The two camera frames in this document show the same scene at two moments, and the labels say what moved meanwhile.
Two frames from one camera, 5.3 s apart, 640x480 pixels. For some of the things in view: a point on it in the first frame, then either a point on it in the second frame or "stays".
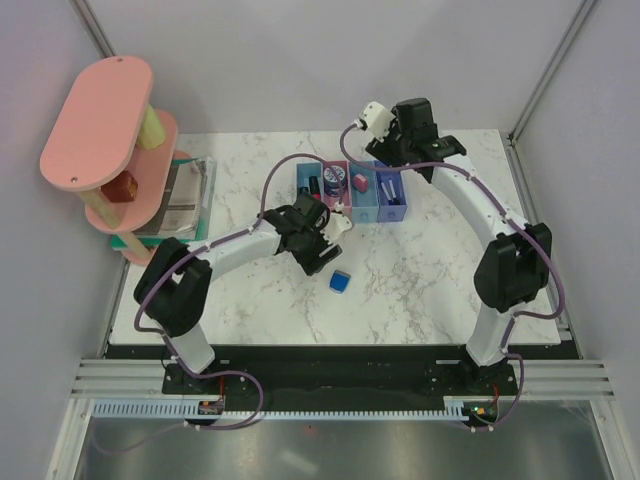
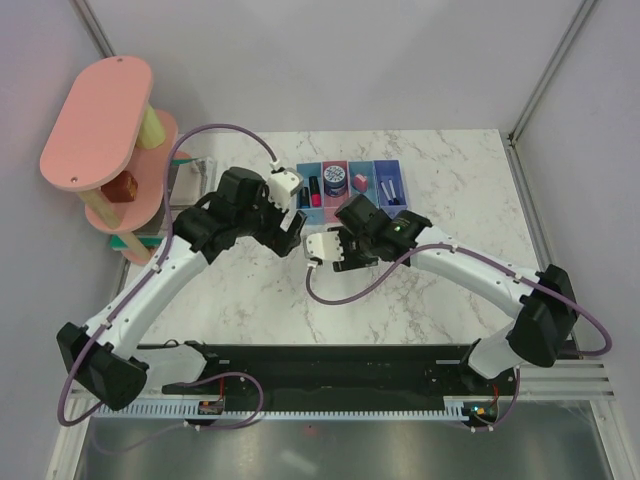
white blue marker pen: [390, 201] stays
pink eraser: [360, 183] stays
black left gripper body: [313, 244] -> [263, 223]
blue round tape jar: [331, 184] stays
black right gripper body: [394, 146] -> [356, 251]
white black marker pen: [395, 200] stays
